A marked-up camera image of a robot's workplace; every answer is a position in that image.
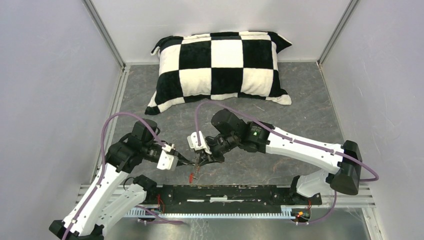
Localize metal keyring with red handle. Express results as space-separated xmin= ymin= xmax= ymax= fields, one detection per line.
xmin=188 ymin=154 xmax=203 ymax=184

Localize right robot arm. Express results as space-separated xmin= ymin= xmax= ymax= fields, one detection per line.
xmin=187 ymin=109 xmax=363 ymax=204

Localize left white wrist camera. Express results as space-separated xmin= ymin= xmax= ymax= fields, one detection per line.
xmin=156 ymin=143 xmax=179 ymax=171

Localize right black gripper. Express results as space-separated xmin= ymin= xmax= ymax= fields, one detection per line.
xmin=197 ymin=133 xmax=239 ymax=167

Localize black white checkered pillow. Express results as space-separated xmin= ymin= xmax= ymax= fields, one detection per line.
xmin=145 ymin=31 xmax=292 ymax=116

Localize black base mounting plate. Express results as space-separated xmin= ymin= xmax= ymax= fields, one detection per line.
xmin=142 ymin=185 xmax=323 ymax=214

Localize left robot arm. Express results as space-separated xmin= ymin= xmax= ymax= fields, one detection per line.
xmin=49 ymin=119 xmax=194 ymax=240

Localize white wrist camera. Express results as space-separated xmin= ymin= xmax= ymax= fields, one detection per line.
xmin=156 ymin=143 xmax=179 ymax=171
xmin=187 ymin=131 xmax=212 ymax=155

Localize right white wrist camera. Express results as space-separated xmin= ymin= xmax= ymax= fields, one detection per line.
xmin=187 ymin=131 xmax=212 ymax=155

